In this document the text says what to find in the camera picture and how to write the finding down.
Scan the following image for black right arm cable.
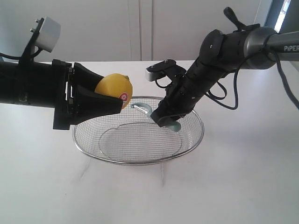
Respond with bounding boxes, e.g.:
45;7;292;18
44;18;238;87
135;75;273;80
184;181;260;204
154;7;299;110

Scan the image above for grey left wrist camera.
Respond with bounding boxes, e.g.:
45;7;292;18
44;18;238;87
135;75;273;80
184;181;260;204
32;16;61;53

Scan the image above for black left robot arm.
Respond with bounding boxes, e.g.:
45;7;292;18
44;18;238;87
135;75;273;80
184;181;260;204
0;59;123;130

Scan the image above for oval wire mesh basket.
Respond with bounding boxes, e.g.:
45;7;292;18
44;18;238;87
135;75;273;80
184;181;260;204
72;96;204;166

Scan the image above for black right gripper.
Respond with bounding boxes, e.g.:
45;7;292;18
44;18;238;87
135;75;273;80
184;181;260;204
150;77;210;127

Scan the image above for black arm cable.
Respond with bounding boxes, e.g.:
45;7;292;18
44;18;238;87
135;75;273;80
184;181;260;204
0;46;43;62
154;7;299;110

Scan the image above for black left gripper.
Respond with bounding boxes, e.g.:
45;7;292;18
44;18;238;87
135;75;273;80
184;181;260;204
51;59;123;130

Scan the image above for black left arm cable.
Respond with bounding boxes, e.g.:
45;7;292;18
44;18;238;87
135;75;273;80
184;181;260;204
0;46;43;62

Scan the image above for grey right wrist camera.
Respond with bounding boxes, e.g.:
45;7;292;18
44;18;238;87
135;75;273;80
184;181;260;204
145;59;186;82

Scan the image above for teal handled peeler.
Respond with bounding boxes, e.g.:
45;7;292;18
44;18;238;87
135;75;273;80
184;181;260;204
130;102;181;133

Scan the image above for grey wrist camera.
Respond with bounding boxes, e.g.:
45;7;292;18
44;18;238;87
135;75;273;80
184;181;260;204
32;16;61;53
145;59;186;82

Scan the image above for yellow lemon with sticker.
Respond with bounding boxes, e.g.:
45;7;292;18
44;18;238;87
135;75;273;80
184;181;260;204
94;73;133;109

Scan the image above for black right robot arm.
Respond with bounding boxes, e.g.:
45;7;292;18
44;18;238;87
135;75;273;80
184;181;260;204
146;27;299;127

